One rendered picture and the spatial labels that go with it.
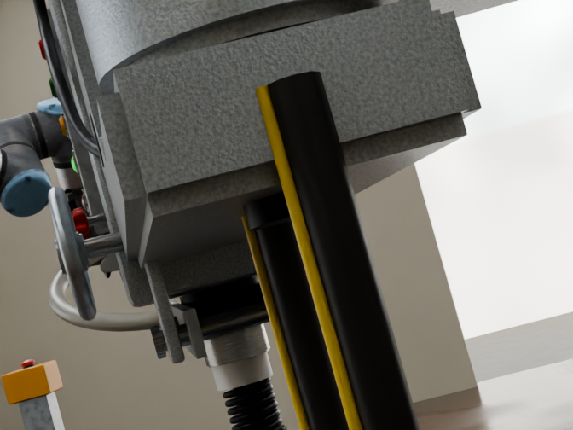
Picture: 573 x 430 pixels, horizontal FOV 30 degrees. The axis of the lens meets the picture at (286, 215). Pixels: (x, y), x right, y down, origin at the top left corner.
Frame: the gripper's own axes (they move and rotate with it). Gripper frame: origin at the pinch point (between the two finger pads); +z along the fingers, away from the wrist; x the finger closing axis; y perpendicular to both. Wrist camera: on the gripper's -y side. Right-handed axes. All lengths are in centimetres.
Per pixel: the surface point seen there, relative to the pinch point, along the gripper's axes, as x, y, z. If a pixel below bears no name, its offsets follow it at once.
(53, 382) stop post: -65, -10, 48
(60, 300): 17.2, 22.2, -7.5
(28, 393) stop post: -65, -3, 48
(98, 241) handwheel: 79, 47, -38
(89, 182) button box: 64, 37, -40
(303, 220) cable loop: 137, 68, -57
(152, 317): 38.8, 18.4, -6.9
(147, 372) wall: -455, -264, 279
